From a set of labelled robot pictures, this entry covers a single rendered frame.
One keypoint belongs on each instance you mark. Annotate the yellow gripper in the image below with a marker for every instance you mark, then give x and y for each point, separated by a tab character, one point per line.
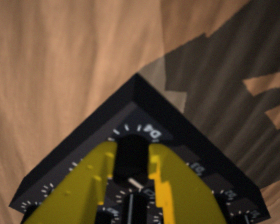
185	198

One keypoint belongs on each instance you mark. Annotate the black knob box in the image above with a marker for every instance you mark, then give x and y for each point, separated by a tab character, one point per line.
134	117

